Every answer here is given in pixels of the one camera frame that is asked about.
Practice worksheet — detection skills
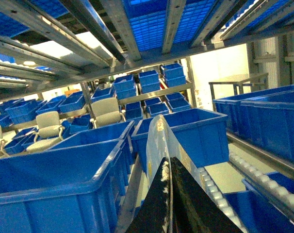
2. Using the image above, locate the flower gift bag with daisies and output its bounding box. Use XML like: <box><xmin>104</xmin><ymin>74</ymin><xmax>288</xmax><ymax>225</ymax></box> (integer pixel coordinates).
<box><xmin>146</xmin><ymin>115</ymin><xmax>201</xmax><ymax>233</ymax></box>

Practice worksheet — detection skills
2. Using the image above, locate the grey office chair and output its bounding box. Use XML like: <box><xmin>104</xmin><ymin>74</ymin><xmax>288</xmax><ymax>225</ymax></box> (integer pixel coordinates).
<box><xmin>90</xmin><ymin>97</ymin><xmax>125</xmax><ymax>129</ymax></box>

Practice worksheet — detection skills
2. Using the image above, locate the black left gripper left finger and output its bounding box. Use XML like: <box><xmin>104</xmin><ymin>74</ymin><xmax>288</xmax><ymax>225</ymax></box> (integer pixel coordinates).
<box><xmin>126</xmin><ymin>158</ymin><xmax>170</xmax><ymax>233</ymax></box>

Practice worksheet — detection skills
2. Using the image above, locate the white roller track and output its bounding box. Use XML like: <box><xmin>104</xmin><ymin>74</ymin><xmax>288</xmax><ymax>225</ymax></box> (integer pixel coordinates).
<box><xmin>198</xmin><ymin>167</ymin><xmax>248</xmax><ymax>233</ymax></box>

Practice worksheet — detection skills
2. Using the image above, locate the blue crate at left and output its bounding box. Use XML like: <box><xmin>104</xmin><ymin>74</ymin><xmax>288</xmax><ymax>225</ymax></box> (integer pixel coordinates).
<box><xmin>0</xmin><ymin>139</ymin><xmax>126</xmax><ymax>233</ymax></box>

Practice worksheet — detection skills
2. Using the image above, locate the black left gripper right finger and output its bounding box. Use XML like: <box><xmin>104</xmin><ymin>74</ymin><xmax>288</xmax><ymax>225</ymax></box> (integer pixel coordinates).
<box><xmin>170</xmin><ymin>157</ymin><xmax>241</xmax><ymax>233</ymax></box>

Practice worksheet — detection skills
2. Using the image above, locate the large blue crate behind tray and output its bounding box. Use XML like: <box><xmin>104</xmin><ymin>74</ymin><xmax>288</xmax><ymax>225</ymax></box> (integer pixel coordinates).
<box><xmin>131</xmin><ymin>108</ymin><xmax>229</xmax><ymax>174</ymax></box>

